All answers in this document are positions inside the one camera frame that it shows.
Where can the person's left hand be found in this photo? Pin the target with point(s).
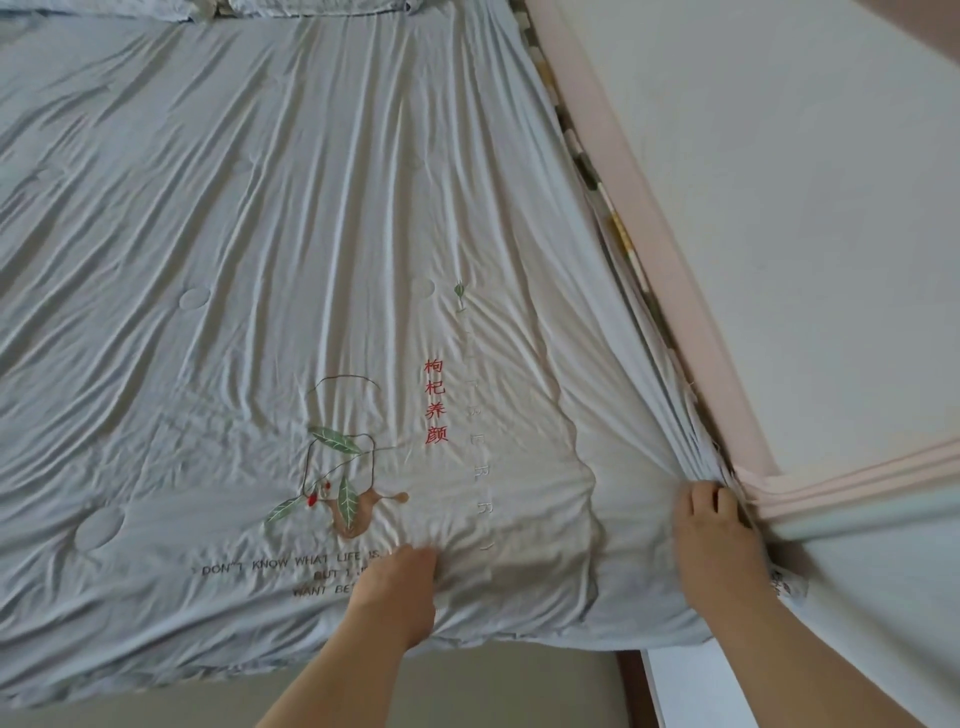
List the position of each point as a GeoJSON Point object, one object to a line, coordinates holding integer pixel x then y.
{"type": "Point", "coordinates": [394, 600]}

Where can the person's right hand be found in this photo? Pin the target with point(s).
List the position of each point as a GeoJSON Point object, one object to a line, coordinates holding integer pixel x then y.
{"type": "Point", "coordinates": [716, 559]}

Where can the person's left fingers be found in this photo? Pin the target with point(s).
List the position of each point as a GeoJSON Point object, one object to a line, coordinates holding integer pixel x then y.
{"type": "Point", "coordinates": [421, 561]}

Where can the person's right fingers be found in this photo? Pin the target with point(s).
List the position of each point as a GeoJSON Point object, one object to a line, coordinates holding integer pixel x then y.
{"type": "Point", "coordinates": [712, 499]}

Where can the light blue embroidered quilt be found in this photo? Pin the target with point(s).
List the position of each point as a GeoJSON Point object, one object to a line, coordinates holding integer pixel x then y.
{"type": "Point", "coordinates": [300, 262]}

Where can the person's right forearm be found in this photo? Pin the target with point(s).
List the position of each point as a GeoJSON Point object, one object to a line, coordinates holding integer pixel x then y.
{"type": "Point", "coordinates": [810, 675]}

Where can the person's left forearm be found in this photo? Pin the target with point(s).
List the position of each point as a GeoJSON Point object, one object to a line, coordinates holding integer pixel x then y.
{"type": "Point", "coordinates": [330, 682]}

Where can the light blue pillow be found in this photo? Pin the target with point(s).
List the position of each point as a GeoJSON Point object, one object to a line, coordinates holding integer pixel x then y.
{"type": "Point", "coordinates": [315, 4]}
{"type": "Point", "coordinates": [105, 6]}

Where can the brown wooden bed frame board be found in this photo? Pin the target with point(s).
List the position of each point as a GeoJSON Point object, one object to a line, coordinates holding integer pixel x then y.
{"type": "Point", "coordinates": [636, 694]}

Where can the pink padded bed rail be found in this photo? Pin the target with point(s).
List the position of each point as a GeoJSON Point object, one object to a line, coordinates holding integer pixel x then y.
{"type": "Point", "coordinates": [637, 187]}

